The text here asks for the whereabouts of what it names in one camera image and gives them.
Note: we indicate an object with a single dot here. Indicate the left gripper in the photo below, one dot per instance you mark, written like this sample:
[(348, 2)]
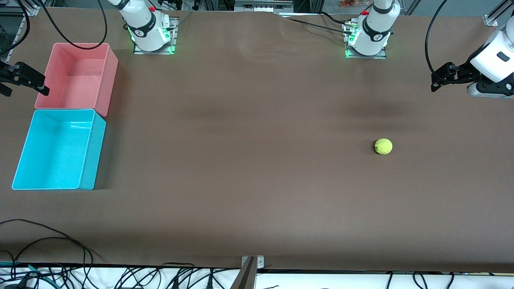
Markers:
[(460, 73)]

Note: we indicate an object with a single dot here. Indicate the yellow-green tennis ball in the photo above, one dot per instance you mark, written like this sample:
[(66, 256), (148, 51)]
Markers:
[(383, 146)]

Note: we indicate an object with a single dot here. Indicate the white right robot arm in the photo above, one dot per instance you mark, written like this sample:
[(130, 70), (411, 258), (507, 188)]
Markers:
[(146, 30)]

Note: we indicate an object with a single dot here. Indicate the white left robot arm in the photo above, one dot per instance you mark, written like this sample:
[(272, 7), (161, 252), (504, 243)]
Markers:
[(375, 32)]

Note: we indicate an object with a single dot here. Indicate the pink plastic bin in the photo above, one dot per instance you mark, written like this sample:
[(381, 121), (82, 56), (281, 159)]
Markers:
[(80, 80)]

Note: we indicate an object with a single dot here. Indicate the blue plastic bin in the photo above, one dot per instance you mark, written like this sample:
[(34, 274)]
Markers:
[(56, 152)]

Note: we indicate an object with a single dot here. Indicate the aluminium profile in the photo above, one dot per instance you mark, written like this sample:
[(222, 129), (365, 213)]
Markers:
[(496, 16)]

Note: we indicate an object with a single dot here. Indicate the orange items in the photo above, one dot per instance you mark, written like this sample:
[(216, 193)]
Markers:
[(350, 3)]

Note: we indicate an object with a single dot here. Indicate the grey power strip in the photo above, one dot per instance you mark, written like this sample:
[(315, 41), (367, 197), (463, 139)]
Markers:
[(263, 5)]

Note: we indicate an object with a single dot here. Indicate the silver mounting plate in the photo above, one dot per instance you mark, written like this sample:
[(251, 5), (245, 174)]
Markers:
[(260, 261)]

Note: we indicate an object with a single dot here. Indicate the grey metal bar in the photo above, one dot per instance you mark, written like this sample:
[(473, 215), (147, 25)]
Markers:
[(245, 279)]

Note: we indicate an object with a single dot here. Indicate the aluminium frame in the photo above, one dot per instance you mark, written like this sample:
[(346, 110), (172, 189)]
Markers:
[(20, 7)]

